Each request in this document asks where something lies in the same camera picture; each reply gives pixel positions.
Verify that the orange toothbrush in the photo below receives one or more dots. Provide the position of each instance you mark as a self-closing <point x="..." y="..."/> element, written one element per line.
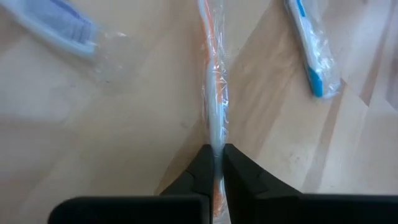
<point x="216" y="102"/>

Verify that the light blue toothbrush in wrapper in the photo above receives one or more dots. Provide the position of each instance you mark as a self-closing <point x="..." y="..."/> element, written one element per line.
<point x="311" y="56"/>

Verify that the dark blue toothbrush in wrapper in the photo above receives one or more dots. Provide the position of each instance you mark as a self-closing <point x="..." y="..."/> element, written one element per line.
<point x="62" y="21"/>

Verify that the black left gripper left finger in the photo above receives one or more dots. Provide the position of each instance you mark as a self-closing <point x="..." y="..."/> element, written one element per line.
<point x="124" y="211"/>

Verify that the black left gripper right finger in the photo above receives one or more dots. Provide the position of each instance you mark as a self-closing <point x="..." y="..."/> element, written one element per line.
<point x="311" y="211"/>

